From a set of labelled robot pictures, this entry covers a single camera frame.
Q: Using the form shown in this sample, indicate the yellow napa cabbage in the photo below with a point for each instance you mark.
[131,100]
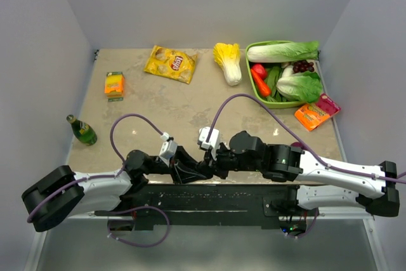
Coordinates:
[227,56]

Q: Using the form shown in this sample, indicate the green plastic basket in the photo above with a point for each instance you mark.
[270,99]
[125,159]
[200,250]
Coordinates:
[273,105]

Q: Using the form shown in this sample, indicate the green glass bottle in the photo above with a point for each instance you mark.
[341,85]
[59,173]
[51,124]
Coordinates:
[82,131]

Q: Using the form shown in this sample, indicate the orange carrot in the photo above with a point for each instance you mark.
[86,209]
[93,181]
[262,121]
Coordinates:
[263,88]

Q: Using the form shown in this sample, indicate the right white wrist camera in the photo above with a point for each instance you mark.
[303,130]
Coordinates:
[209,143]

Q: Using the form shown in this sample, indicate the dark purple grapes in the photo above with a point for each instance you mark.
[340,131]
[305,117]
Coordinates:
[303,66]

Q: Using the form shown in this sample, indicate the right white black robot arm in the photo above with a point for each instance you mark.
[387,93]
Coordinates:
[338,183]

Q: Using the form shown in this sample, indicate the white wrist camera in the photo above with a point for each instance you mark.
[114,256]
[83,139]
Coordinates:
[168,149]
[209,143]

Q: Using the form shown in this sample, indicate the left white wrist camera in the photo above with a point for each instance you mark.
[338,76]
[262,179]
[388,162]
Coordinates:
[168,149]

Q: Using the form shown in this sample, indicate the dark green spinach leaves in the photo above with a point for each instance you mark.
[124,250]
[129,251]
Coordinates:
[271,80]

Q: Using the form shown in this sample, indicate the red pepper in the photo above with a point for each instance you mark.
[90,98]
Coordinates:
[260,70]

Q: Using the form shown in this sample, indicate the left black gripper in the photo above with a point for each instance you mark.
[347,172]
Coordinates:
[183,168]

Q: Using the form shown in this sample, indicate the orange pink snack packet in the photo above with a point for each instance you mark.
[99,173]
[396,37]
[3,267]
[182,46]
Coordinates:
[312,115]

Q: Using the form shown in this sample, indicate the green lettuce head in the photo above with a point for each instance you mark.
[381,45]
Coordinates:
[305,87]

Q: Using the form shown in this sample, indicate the long green white cabbage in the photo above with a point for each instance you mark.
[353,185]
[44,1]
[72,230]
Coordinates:
[282,51]

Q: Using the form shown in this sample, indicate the yellow Lays chips bag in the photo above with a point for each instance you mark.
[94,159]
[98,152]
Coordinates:
[171,64]

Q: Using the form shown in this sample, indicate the black base mount frame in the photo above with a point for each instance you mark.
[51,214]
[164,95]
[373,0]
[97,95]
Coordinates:
[265,206]

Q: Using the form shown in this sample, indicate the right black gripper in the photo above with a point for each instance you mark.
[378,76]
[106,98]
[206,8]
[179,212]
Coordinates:
[213,166]

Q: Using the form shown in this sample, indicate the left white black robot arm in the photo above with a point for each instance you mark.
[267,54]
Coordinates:
[64,193]

